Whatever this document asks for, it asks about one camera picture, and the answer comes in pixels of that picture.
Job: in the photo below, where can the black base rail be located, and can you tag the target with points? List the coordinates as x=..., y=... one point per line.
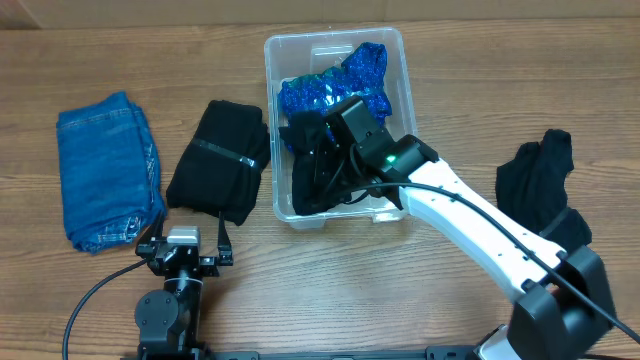
x=454, y=352

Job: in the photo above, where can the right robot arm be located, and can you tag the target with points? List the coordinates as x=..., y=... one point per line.
x=562, y=303

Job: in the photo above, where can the blue sparkly garment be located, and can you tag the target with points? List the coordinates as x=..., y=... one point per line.
x=360, y=74

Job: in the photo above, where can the folded blue jeans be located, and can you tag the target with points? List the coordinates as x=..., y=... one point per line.
x=110, y=174

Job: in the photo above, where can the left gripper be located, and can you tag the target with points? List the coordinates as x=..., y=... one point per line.
x=211, y=267

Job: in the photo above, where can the clear plastic storage bin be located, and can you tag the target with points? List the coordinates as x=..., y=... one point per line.
x=288, y=56

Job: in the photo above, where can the cardboard backdrop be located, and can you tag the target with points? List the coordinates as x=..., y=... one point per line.
x=76, y=14

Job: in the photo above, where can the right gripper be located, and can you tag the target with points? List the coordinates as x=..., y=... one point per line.
x=322, y=172

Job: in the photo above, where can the black folded garment with tape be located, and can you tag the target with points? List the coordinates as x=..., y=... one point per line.
x=219, y=173

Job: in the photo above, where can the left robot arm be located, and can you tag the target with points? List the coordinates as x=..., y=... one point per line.
x=168, y=318

